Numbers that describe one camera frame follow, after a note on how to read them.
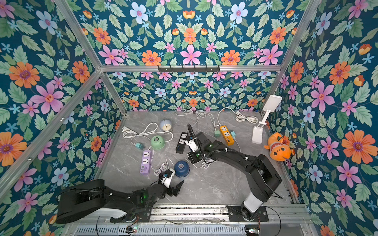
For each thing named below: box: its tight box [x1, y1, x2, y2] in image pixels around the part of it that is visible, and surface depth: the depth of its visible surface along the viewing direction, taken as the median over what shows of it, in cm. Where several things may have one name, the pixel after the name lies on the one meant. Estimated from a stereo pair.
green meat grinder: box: [150, 135, 166, 150], surface depth 92 cm
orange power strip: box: [219, 124, 235, 147], surface depth 106 cm
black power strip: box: [175, 131, 189, 154], surface depth 100 cm
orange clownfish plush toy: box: [263, 132, 291, 162], surface depth 93 cm
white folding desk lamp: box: [251, 94, 283, 145], surface depth 93 cm
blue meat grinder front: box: [174, 160, 190, 178], surface depth 82 cm
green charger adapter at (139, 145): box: [135, 143, 144, 150], surface depth 98 cm
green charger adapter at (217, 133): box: [214, 130, 221, 138], surface depth 107 cm
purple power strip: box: [139, 149, 152, 174], surface depth 92 cm
